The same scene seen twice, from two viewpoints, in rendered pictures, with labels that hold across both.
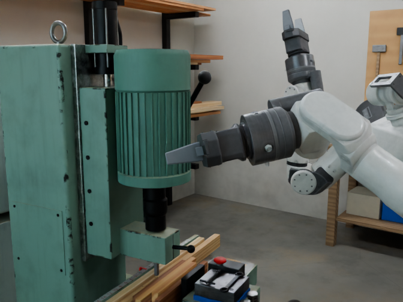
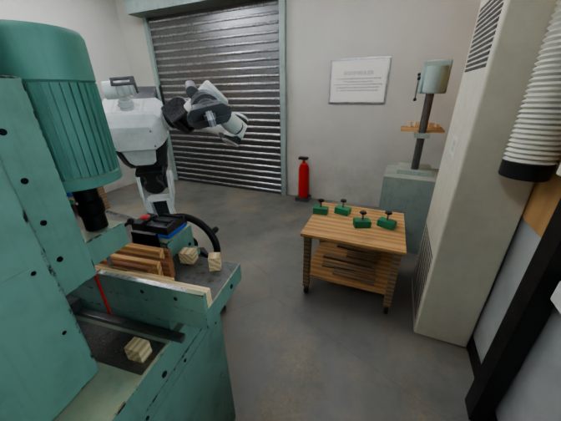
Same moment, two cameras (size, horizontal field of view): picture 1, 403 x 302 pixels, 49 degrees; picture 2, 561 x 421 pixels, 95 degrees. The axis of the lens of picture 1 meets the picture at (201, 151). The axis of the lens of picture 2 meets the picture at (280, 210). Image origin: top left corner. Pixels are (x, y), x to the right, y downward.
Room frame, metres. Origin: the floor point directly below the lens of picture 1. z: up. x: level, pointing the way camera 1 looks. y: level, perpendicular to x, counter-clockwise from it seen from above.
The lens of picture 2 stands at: (0.70, 0.80, 1.39)
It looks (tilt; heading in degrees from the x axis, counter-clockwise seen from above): 25 degrees down; 258
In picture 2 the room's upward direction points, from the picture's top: 1 degrees counter-clockwise
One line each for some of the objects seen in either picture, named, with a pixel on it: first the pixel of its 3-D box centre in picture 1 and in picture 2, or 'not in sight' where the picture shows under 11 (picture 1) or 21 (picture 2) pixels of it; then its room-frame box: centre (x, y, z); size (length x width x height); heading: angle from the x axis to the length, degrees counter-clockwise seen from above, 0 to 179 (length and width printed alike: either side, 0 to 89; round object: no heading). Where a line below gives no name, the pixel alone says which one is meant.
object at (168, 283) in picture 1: (176, 290); (138, 256); (0.99, 0.06, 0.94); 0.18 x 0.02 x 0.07; 152
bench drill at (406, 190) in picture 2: not in sight; (415, 164); (-0.94, -1.14, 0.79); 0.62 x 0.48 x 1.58; 53
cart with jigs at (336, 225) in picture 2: not in sight; (351, 246); (-0.16, -0.70, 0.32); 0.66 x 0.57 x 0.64; 146
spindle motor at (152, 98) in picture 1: (153, 117); (58, 114); (1.05, 0.11, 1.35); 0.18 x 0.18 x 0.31
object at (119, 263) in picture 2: (162, 286); (119, 268); (1.04, 0.10, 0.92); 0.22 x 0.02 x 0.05; 152
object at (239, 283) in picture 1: (223, 280); (159, 223); (0.94, -0.05, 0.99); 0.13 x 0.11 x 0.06; 152
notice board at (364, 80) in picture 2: not in sight; (357, 81); (-0.84, -2.18, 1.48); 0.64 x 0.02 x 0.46; 145
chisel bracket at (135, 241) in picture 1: (150, 244); (95, 246); (1.06, 0.13, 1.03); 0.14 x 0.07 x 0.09; 62
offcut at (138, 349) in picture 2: not in sight; (138, 349); (0.96, 0.30, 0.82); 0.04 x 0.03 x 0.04; 152
